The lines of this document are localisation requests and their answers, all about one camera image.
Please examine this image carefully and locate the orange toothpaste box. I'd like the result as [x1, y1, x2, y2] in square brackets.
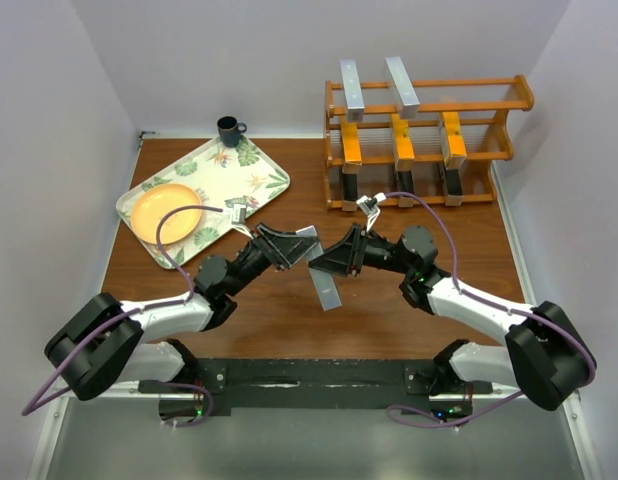
[391, 114, 415, 172]

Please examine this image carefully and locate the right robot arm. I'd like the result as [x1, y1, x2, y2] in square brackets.
[309, 224, 596, 411]

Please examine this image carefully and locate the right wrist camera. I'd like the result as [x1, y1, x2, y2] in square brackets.
[356, 192, 387, 232]

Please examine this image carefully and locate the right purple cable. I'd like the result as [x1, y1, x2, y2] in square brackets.
[386, 191, 598, 430]

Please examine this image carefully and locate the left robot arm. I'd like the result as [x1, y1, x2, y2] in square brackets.
[44, 223, 319, 401]

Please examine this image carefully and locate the wooden shelf rack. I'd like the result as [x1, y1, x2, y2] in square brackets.
[323, 75, 535, 211]

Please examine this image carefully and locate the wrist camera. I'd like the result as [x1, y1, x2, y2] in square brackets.
[356, 192, 387, 232]
[224, 203, 253, 238]

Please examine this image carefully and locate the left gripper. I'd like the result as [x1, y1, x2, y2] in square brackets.
[225, 223, 319, 297]

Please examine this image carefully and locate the silver toothpaste box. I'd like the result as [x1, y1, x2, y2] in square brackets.
[385, 56, 420, 120]
[340, 59, 365, 123]
[304, 239, 342, 311]

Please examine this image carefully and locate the dark blue mug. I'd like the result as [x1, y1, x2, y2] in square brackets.
[217, 116, 247, 148]

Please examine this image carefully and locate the yellow plate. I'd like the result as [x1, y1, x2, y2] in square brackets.
[130, 183, 202, 245]

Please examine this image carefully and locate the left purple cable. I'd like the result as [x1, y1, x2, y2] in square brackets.
[21, 204, 225, 417]

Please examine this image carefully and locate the white R.O toothpaste box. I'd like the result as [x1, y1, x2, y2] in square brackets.
[340, 117, 362, 172]

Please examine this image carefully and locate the black toothpaste box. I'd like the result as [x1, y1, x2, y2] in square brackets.
[341, 164, 358, 212]
[396, 171, 414, 208]
[439, 164, 464, 207]

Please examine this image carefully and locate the leaf-patterned tray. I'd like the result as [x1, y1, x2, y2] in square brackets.
[116, 136, 291, 269]

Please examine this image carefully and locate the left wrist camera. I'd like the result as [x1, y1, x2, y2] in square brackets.
[224, 203, 253, 238]

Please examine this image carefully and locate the white yellow toothpaste box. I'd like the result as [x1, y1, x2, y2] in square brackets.
[438, 112, 467, 169]

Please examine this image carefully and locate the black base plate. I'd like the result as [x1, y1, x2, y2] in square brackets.
[138, 357, 493, 419]

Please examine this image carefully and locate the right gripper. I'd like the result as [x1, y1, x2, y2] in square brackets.
[309, 224, 413, 278]

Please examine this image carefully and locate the purple cable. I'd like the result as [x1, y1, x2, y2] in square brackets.
[21, 204, 225, 417]
[386, 191, 598, 430]

